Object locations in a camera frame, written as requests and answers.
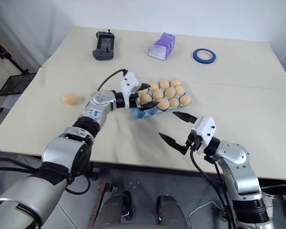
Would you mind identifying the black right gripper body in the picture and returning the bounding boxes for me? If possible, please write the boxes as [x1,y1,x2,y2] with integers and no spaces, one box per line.
[185,130,202,152]

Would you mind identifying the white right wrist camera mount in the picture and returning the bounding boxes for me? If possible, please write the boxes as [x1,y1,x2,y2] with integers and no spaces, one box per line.
[192,116,217,153]

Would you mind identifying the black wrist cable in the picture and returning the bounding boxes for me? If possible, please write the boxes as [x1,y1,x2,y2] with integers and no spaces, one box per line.
[190,147,238,229]
[97,69,129,92]

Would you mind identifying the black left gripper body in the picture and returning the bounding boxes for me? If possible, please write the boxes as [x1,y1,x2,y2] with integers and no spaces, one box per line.
[128,93,141,109]

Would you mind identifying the rusty metal bar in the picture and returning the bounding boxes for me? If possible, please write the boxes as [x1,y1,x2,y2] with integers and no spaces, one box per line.
[93,182,115,229]

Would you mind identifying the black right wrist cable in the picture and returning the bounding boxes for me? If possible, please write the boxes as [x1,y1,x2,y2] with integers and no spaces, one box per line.
[190,147,238,229]

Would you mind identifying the dark rounded shape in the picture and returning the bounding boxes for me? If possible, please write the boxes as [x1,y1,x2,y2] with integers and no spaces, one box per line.
[156,194,194,229]
[95,190,134,226]

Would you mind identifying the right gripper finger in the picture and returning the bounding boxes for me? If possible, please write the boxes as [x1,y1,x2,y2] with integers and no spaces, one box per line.
[173,111,198,124]
[158,132,189,156]

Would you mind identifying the blue tape roll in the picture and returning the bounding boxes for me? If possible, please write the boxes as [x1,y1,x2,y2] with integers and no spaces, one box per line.
[193,48,217,64]

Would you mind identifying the grey handheld remote controller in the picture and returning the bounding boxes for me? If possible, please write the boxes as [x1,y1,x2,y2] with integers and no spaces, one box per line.
[92,29,115,62]

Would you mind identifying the blue egg carton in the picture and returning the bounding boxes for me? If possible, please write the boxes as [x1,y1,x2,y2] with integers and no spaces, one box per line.
[130,79,193,120]

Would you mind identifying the black stand pole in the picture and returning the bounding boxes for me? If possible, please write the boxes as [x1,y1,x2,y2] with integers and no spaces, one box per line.
[0,37,30,74]

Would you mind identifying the black mesh stand tray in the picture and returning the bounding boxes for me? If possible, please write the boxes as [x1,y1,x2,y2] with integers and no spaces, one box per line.
[0,73,38,97]

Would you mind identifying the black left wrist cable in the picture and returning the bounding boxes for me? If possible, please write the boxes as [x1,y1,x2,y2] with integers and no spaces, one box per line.
[97,69,129,92]

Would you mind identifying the black shoulder cable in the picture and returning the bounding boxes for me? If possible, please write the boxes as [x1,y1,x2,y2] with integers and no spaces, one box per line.
[0,156,91,194]

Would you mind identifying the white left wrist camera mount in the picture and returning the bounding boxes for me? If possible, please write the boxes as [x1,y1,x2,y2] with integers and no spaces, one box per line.
[120,71,143,101]

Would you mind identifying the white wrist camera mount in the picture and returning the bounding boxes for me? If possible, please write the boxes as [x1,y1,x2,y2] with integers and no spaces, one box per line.
[120,71,143,101]
[192,116,217,153]

